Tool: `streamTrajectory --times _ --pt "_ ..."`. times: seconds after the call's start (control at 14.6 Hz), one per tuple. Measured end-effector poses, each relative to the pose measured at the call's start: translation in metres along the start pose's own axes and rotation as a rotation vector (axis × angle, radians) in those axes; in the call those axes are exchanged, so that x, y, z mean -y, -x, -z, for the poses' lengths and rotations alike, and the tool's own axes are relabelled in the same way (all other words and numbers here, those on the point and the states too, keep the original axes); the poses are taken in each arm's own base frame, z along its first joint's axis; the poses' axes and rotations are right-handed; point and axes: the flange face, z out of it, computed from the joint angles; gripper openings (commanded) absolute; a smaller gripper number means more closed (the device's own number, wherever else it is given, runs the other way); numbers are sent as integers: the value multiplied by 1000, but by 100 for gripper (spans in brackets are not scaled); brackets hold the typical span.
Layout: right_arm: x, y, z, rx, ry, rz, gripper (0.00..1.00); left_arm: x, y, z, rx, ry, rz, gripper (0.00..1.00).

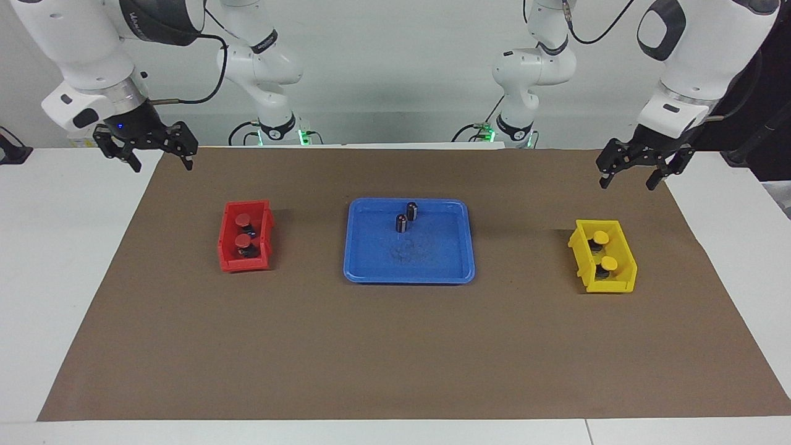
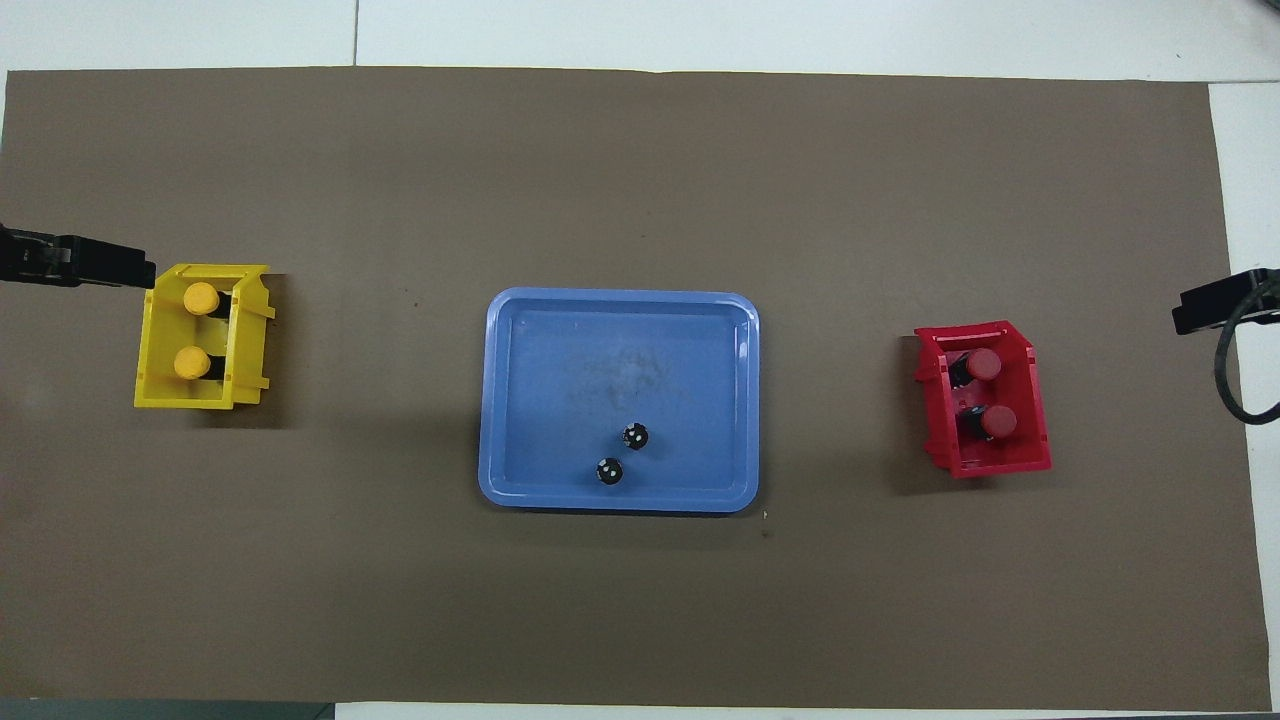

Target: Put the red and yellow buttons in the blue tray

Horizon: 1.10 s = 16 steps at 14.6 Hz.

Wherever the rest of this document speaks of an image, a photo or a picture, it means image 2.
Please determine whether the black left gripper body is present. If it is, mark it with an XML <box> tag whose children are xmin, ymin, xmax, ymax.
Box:
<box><xmin>0</xmin><ymin>225</ymin><xmax>63</xmax><ymax>286</ymax></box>

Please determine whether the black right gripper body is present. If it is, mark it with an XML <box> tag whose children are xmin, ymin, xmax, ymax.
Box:
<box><xmin>1240</xmin><ymin>266</ymin><xmax>1280</xmax><ymax>329</ymax></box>

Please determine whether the yellow push button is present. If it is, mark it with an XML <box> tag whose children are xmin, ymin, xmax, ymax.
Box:
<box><xmin>183</xmin><ymin>282</ymin><xmax>233</xmax><ymax>319</ymax></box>
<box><xmin>173</xmin><ymin>345</ymin><xmax>229</xmax><ymax>382</ymax></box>

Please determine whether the red push button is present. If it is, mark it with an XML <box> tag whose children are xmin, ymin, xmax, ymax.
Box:
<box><xmin>958</xmin><ymin>404</ymin><xmax>1019</xmax><ymax>442</ymax></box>
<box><xmin>950</xmin><ymin>347</ymin><xmax>1004</xmax><ymax>389</ymax></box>

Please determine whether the blue plastic tray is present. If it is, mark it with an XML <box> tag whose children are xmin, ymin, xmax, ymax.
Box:
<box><xmin>478</xmin><ymin>287</ymin><xmax>761</xmax><ymax>515</ymax></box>

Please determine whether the yellow plastic bin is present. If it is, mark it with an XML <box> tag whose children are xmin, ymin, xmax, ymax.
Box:
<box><xmin>134</xmin><ymin>263</ymin><xmax>277</xmax><ymax>411</ymax></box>

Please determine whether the red plastic bin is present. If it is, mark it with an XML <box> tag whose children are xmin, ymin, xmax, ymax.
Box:
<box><xmin>913</xmin><ymin>320</ymin><xmax>1053</xmax><ymax>480</ymax></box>

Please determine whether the brown paper mat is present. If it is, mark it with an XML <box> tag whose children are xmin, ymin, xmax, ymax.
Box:
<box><xmin>0</xmin><ymin>66</ymin><xmax>1273</xmax><ymax>713</ymax></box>

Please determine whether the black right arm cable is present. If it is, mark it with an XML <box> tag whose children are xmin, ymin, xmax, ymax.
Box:
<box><xmin>1212</xmin><ymin>272</ymin><xmax>1280</xmax><ymax>428</ymax></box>

